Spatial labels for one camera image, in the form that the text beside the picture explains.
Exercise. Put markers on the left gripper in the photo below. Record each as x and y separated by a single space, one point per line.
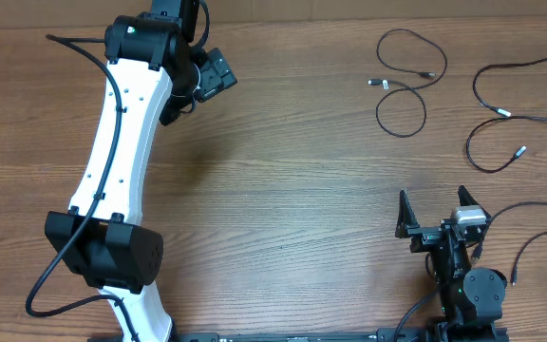
217 75

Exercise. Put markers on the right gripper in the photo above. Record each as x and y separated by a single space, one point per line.
425 237

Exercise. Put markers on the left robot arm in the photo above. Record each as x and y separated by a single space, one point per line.
157 69

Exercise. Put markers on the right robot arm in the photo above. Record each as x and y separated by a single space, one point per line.
471 297

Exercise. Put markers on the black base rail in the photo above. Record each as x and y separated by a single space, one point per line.
381 335

